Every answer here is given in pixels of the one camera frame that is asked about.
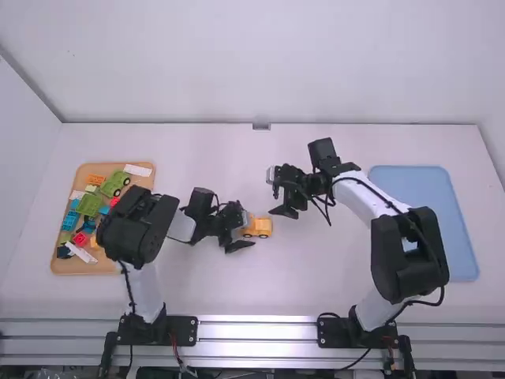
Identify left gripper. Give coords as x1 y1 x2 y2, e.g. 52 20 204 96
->
215 200 257 255

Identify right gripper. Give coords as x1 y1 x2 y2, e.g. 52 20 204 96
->
267 163 317 220

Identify yellow toy car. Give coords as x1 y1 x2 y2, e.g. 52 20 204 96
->
241 220 274 241

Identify silver rails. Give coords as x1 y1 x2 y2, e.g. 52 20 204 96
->
0 314 505 373

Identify tan tray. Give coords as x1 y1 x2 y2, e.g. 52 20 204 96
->
50 160 157 276

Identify green toy car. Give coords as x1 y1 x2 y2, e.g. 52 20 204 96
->
99 169 132 198

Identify green toy brick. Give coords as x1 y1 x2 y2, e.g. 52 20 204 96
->
77 193 105 216

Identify blue mat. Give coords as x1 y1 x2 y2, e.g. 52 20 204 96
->
368 164 481 283

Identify light blue toy brick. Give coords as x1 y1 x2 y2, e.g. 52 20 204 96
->
60 210 82 232

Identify black cable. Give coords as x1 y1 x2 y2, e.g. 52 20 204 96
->
307 192 337 227
408 283 447 309

